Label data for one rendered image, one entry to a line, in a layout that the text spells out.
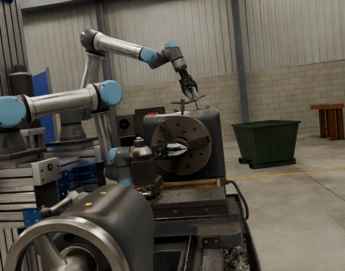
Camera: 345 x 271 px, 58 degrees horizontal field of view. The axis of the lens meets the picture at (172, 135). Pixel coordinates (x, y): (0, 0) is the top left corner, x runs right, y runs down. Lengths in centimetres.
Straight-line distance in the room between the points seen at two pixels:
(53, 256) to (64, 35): 1276
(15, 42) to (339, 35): 1157
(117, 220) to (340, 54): 1224
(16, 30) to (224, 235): 147
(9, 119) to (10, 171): 23
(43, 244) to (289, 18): 1209
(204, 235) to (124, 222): 52
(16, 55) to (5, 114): 60
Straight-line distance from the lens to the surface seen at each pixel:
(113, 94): 142
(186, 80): 174
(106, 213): 43
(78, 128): 184
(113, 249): 36
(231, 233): 94
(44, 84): 658
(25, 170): 137
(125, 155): 147
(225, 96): 1154
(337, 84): 1236
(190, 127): 160
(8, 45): 184
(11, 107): 130
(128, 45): 171
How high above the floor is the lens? 126
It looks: 4 degrees down
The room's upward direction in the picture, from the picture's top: 6 degrees counter-clockwise
